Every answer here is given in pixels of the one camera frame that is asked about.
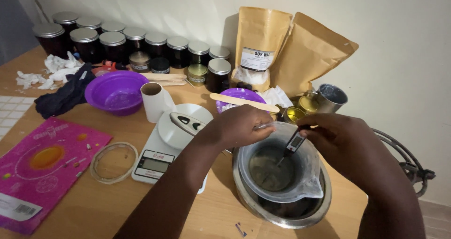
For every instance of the crumpled white tissues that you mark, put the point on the crumpled white tissues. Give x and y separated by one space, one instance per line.
58 68

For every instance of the large purple plastic bowl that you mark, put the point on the large purple plastic bowl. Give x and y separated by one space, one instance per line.
116 92

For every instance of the person's left fingers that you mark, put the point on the person's left fingers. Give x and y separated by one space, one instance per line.
265 124

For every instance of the group of dark glass jars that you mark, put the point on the group of dark glass jars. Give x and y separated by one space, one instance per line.
112 43

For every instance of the person's right hand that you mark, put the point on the person's right hand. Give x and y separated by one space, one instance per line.
341 143

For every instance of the clear plastic measuring jug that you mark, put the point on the clear plastic measuring jug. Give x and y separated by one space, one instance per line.
303 182

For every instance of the white tissue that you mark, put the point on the white tissue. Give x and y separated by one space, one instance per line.
276 97

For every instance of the kraft pouch with white label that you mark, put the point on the kraft pouch with white label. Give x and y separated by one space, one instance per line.
260 34

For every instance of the digital probe thermometer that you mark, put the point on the digital probe thermometer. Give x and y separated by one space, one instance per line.
295 142

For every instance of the wooden sticks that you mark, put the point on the wooden sticks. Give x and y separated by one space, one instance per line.
165 77

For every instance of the red lighter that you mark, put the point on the red lighter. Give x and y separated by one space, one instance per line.
111 65

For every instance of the pink printed packet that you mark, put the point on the pink printed packet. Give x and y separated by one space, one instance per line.
45 165

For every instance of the small black-lid tin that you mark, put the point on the small black-lid tin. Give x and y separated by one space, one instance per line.
160 65

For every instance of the person's right fingers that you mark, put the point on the person's right fingers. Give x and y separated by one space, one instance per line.
312 126

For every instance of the white paper roll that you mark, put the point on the white paper roll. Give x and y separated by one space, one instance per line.
153 103

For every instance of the dark cloth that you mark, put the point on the dark cloth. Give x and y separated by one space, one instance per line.
63 96

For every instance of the plain kraft pouch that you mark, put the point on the plain kraft pouch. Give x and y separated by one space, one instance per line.
313 55

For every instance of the wide wooden stirring stick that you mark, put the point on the wide wooden stirring stick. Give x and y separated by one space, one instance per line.
239 100

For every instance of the gold candle tin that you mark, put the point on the gold candle tin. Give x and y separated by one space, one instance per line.
293 115
307 104

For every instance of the silver handheld gadget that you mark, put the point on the silver handheld gadget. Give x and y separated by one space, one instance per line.
186 122

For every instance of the white digital kitchen scale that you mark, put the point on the white digital kitchen scale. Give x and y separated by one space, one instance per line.
158 161

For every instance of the clear tape roll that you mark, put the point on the clear tape roll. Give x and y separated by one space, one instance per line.
96 168

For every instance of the small gold-lid jar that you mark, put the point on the small gold-lid jar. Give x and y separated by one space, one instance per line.
197 75

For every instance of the small tin with bronze label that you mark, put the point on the small tin with bronze label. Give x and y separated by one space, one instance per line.
139 62

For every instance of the small purple plastic bowl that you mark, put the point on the small purple plastic bowl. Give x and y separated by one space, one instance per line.
243 93

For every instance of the stainless steel bowl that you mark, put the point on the stainless steel bowl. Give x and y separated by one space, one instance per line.
253 200

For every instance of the metal cup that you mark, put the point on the metal cup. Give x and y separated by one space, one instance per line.
331 98

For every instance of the person's left hand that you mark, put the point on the person's left hand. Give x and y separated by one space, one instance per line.
239 124

